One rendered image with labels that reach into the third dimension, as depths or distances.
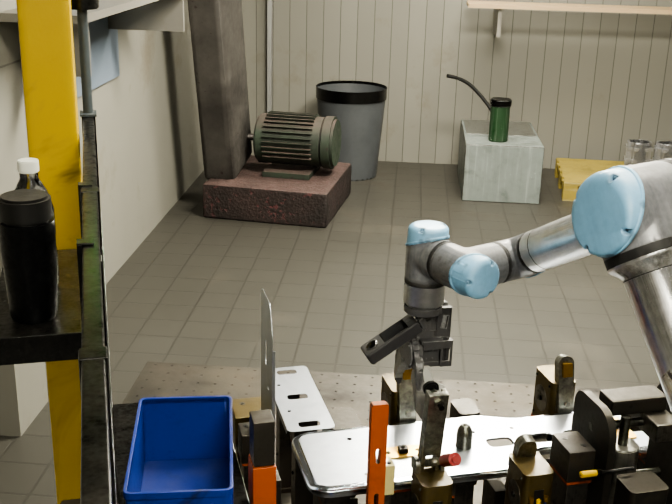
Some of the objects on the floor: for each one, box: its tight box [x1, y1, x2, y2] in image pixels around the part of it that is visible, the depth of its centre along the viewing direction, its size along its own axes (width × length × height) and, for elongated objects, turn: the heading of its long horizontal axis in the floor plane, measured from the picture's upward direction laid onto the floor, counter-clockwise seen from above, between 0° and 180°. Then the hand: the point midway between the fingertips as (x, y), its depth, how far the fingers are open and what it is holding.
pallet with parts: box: [554, 139, 672, 201], centre depth 748 cm, size 128×85×34 cm, turn 81°
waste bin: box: [316, 81, 387, 181], centre depth 771 cm, size 56×56×71 cm
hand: (406, 401), depth 183 cm, fingers open, 14 cm apart
